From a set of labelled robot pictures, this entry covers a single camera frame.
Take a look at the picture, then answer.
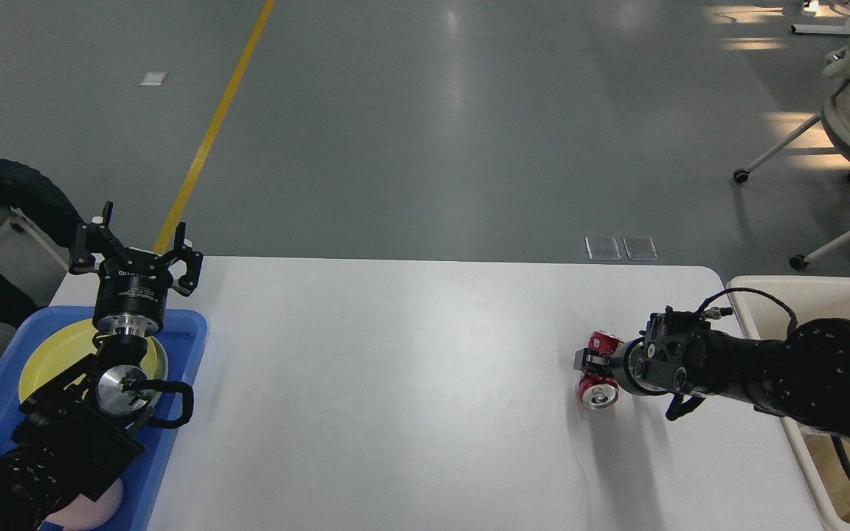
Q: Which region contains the floor outlet plate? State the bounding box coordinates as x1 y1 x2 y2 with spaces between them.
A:
623 236 659 261
584 236 623 262

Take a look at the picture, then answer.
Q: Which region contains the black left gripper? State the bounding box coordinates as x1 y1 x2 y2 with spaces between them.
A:
69 201 204 337

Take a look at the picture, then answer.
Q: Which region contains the yellow plastic plate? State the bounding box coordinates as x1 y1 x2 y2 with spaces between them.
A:
18 317 160 404

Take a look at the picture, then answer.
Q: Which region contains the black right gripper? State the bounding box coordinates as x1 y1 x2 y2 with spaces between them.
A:
573 339 651 397

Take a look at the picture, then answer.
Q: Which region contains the pink mug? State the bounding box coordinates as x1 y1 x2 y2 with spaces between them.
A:
44 479 125 530

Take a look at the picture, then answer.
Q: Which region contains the white desk base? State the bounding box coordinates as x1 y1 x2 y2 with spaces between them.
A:
789 1 850 37

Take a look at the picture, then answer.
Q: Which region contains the white plastic bin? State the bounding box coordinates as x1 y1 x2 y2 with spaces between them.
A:
728 275 850 530

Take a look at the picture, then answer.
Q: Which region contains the crushed red can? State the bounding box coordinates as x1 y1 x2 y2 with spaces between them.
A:
576 330 623 410

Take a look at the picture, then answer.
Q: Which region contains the right floor outlet plate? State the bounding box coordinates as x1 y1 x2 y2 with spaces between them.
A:
623 236 659 261

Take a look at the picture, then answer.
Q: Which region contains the left floor outlet plate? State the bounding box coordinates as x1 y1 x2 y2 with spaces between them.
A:
584 236 623 262

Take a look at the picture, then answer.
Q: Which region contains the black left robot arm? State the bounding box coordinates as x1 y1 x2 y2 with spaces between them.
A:
0 202 204 530

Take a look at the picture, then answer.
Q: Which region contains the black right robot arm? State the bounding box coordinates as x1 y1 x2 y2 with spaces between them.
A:
573 298 850 481

